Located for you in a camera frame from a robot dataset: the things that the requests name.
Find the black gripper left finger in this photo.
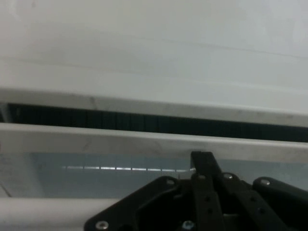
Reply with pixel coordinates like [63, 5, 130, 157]
[84, 151, 224, 231]

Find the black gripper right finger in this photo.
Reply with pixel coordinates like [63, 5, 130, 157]
[199, 151, 308, 231]

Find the white refrigerator drawer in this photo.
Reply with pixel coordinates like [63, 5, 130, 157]
[0, 122, 308, 201]

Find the cream toaster oven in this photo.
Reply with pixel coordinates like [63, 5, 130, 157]
[0, 0, 308, 142]

